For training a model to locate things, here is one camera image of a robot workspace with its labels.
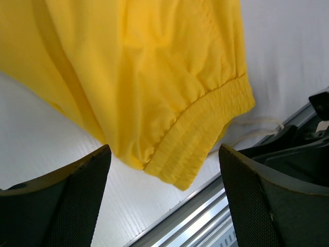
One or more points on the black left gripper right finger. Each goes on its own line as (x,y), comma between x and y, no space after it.
(270,208)

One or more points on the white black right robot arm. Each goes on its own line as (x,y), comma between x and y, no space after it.
(300,152)

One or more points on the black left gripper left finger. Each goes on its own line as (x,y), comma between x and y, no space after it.
(60,208)

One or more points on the yellow shorts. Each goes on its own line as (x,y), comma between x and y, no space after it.
(158,81)

